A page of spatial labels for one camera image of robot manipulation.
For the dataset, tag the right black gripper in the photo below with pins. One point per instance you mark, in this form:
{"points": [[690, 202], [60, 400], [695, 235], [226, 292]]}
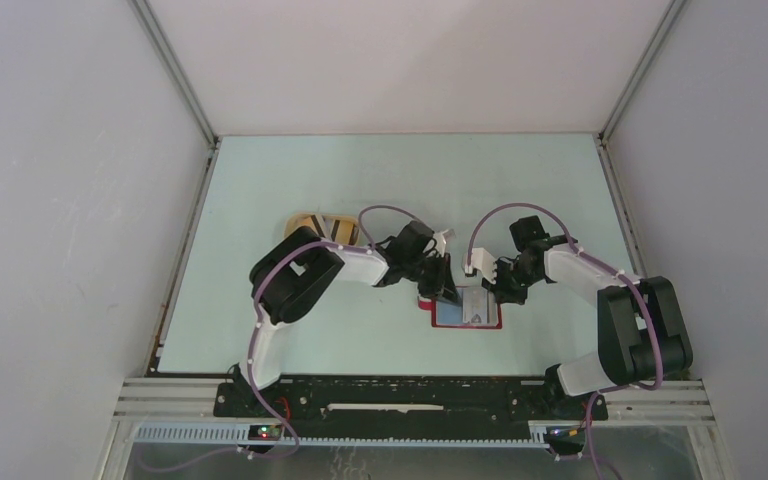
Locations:
{"points": [[501, 294]]}

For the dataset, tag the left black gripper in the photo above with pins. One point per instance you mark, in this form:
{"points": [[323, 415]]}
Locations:
{"points": [[442, 285]]}

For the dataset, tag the white numbered card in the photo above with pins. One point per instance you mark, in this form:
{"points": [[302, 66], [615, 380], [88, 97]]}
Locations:
{"points": [[475, 310]]}

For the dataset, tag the red card holder wallet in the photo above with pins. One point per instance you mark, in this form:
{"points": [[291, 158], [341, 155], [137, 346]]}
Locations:
{"points": [[447, 316]]}

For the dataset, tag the beige oval tray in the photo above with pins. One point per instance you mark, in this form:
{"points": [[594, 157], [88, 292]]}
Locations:
{"points": [[341, 229]]}

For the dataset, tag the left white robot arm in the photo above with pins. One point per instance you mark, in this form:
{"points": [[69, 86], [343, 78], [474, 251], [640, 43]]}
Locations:
{"points": [[294, 275]]}

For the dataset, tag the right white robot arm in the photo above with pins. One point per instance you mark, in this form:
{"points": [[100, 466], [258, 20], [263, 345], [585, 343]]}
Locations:
{"points": [[641, 333]]}

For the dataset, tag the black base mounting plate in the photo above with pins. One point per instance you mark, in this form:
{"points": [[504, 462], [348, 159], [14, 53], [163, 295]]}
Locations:
{"points": [[401, 408]]}

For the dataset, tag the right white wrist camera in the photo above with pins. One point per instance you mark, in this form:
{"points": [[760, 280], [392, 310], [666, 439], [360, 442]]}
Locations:
{"points": [[479, 262]]}

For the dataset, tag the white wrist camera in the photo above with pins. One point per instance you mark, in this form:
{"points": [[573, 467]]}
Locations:
{"points": [[479, 262], [441, 241]]}

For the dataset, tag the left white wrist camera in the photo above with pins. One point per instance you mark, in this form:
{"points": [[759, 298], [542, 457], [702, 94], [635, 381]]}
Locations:
{"points": [[441, 241]]}

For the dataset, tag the aluminium frame rail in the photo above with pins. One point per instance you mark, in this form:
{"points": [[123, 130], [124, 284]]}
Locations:
{"points": [[185, 405]]}

